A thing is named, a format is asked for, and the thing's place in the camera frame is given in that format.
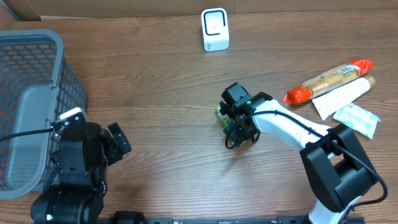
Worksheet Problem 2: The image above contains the green yellow snack bar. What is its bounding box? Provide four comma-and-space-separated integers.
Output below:
216, 105, 230, 128

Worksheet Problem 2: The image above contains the spaghetti pack with red ends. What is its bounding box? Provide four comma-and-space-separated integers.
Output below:
282, 59, 374, 104

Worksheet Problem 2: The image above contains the white Pantene tube gold cap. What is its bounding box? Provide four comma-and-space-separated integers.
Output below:
312, 75, 376, 120

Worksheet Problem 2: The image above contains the teal snack packet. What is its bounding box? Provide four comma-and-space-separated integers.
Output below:
333, 103, 381, 139

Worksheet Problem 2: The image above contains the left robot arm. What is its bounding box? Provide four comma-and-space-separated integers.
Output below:
30, 122, 131, 223

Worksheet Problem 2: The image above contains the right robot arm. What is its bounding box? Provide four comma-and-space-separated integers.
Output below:
216, 83, 381, 223

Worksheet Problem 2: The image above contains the white barcode scanner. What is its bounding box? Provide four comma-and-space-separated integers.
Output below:
201, 7, 229, 52

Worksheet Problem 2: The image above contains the grey plastic basket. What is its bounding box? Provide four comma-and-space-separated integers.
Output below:
1, 29, 88, 199

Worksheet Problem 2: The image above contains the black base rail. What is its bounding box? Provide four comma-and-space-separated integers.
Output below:
105, 216, 366, 224

